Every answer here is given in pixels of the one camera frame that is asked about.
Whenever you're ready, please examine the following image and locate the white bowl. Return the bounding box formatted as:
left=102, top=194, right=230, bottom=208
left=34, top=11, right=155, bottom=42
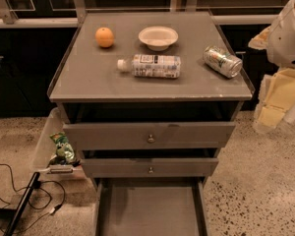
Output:
left=139, top=27, right=178, bottom=51

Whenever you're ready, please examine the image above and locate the grey drawer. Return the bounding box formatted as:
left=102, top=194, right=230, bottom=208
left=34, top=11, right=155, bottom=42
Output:
left=63, top=122, right=235, bottom=150
left=94, top=178, right=210, bottom=236
left=82, top=158, right=218, bottom=178

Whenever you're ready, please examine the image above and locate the metal railing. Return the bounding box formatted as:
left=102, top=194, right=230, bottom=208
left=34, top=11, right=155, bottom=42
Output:
left=0, top=0, right=295, bottom=30

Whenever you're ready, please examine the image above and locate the green snack bag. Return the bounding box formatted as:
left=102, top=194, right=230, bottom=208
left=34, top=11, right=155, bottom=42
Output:
left=49, top=132, right=78, bottom=165

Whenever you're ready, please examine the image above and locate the grey drawer cabinet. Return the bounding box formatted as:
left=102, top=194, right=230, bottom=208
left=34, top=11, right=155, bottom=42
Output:
left=46, top=11, right=256, bottom=236

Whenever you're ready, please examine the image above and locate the clear plastic bottle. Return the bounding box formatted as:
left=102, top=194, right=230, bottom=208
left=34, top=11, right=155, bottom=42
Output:
left=117, top=54, right=181, bottom=79

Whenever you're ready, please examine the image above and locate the top grey drawer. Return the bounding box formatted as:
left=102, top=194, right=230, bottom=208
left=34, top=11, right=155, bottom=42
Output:
left=63, top=122, right=235, bottom=150

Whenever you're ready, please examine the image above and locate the clear plastic bin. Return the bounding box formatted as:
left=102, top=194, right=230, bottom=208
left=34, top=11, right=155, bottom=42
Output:
left=30, top=108, right=86, bottom=181

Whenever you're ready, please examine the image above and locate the orange fruit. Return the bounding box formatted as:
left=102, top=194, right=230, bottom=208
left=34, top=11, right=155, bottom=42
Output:
left=95, top=28, right=114, bottom=48

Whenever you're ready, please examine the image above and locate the middle grey drawer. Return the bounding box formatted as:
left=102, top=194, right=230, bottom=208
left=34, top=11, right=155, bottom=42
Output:
left=82, top=158, right=218, bottom=178

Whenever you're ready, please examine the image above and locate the green soda can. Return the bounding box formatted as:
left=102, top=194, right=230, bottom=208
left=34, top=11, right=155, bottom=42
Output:
left=203, top=46, right=243, bottom=79

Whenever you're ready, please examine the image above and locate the bottom grey drawer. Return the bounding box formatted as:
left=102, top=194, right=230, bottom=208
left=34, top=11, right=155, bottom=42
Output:
left=94, top=178, right=210, bottom=236

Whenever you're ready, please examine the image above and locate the black flat device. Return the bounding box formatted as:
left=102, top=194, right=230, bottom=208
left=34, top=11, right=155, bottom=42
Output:
left=3, top=172, right=40, bottom=236

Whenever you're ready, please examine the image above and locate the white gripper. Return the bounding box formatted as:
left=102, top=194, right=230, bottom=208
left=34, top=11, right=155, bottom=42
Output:
left=248, top=0, right=295, bottom=132

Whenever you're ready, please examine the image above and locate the black cable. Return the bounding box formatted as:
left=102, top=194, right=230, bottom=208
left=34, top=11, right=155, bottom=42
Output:
left=0, top=162, right=67, bottom=236

